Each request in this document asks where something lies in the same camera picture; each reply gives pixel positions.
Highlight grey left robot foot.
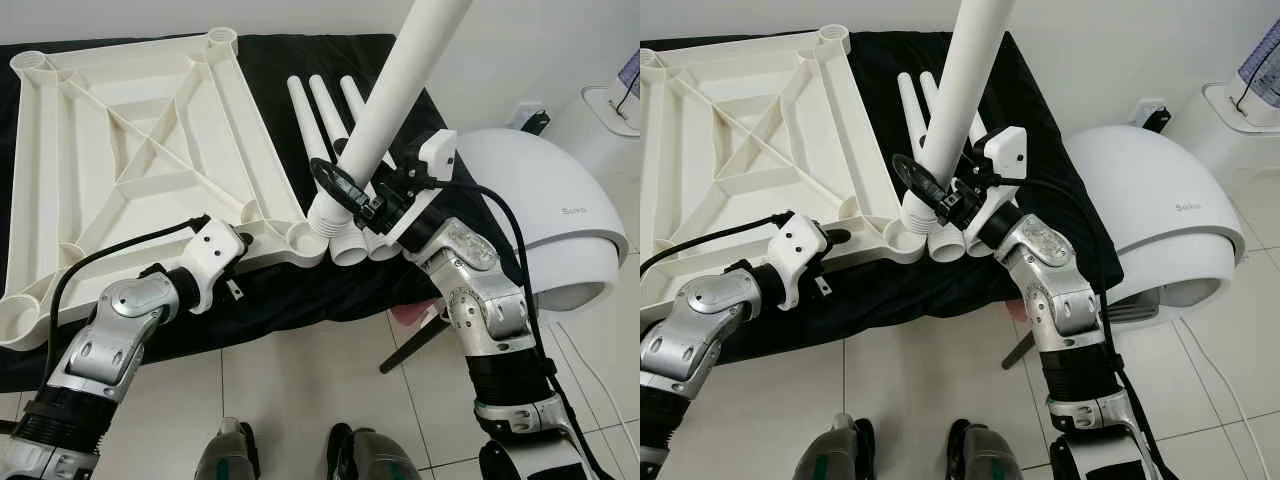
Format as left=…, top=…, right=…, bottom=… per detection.
left=793, top=418, right=876, bottom=480
left=193, top=418, right=263, bottom=480

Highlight white floor cable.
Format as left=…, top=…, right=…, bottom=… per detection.
left=545, top=320, right=641, bottom=441
left=1170, top=315, right=1261, bottom=451

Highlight black padded bed cover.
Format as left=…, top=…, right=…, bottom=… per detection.
left=640, top=30, right=1126, bottom=366
left=0, top=33, right=526, bottom=396

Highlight wall socket black plug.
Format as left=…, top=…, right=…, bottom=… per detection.
left=512, top=100, right=551, bottom=136
left=1138, top=97, right=1173, bottom=133

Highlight grey robot foot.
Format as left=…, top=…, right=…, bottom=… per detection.
left=945, top=418, right=1026, bottom=480
left=193, top=418, right=263, bottom=480
left=793, top=418, right=876, bottom=480
left=327, top=422, right=423, bottom=480

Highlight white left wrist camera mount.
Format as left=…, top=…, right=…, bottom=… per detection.
left=180, top=218, right=249, bottom=316
left=768, top=212, right=831, bottom=309

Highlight white plastic table top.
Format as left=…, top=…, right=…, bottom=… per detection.
left=0, top=28, right=338, bottom=353
left=640, top=25, right=927, bottom=336

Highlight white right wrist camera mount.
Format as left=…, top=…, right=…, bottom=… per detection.
left=975, top=125, right=1031, bottom=216
left=415, top=128, right=459, bottom=191

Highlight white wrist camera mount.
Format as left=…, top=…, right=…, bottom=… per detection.
left=975, top=125, right=1031, bottom=216
left=768, top=212, right=831, bottom=309
left=415, top=128, right=459, bottom=191
left=180, top=218, right=249, bottom=316

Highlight grey right robot foot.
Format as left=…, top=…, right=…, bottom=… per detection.
left=945, top=418, right=1026, bottom=480
left=327, top=422, right=423, bottom=480

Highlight white dome appliance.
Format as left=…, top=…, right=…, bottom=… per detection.
left=455, top=128, right=631, bottom=313
left=1065, top=125, right=1246, bottom=309

